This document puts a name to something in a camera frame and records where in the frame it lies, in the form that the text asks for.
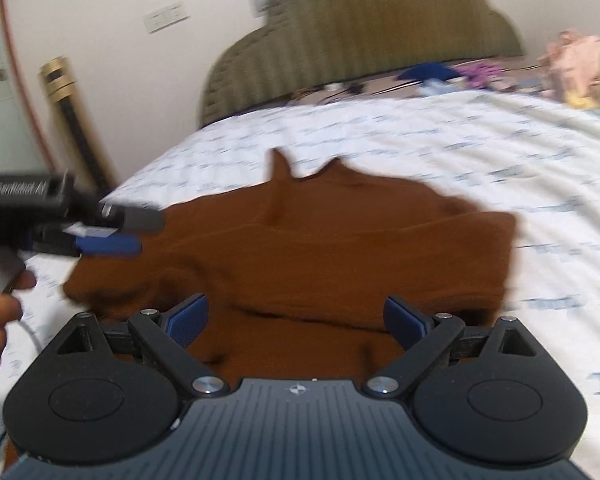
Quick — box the brown sweater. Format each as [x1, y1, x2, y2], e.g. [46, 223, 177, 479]
[62, 146, 519, 382]

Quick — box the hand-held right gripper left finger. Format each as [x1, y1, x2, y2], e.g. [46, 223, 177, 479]
[55, 293, 231, 401]

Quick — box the dark blue cloth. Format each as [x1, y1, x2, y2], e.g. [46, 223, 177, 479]
[396, 63, 462, 82]

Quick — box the purple cloth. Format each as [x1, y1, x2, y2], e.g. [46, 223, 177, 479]
[454, 59, 507, 89]

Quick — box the yellow cloth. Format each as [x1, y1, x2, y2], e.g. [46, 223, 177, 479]
[569, 91, 600, 110]

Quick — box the green padded headboard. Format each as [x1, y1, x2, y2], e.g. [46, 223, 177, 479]
[197, 0, 526, 129]

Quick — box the patterned bed sheet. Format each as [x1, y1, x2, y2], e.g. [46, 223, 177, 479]
[290, 56, 556, 107]

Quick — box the gold and black stand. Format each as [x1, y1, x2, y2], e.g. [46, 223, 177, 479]
[38, 56, 119, 192]

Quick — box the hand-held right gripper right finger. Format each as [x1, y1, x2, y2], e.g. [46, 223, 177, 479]
[362, 295, 539, 401]

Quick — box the white door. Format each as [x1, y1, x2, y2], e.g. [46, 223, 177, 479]
[0, 0, 48, 173]

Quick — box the white printed blanket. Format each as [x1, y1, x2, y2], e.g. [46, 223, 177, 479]
[0, 91, 600, 480]

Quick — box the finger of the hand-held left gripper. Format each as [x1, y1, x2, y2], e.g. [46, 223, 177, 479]
[31, 226, 144, 259]
[99, 203, 167, 234]

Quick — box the pink clothes pile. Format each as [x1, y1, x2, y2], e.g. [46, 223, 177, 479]
[536, 30, 600, 102]

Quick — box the light blue cloth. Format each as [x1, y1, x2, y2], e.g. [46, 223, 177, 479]
[419, 79, 462, 95]

